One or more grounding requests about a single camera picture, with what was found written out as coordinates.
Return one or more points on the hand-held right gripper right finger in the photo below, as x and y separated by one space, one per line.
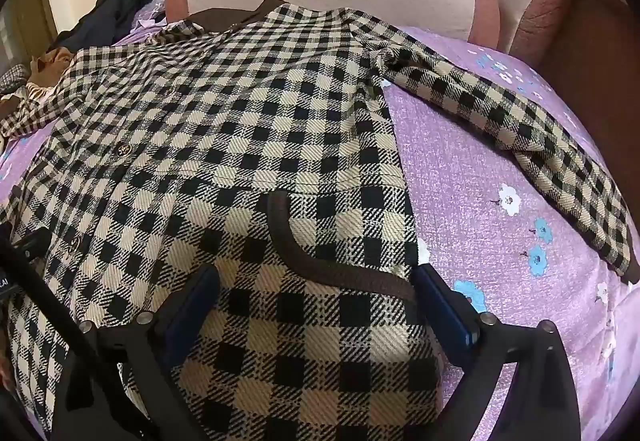
446 313

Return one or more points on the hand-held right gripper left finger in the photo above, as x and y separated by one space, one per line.
191 308

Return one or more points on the black beige checkered jacket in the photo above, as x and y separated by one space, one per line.
250 121

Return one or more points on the purple floral bedsheet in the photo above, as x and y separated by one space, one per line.
480 221

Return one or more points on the brown striped cloth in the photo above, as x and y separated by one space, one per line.
20 106

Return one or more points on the brown padded side panel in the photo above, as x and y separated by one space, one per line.
545 16

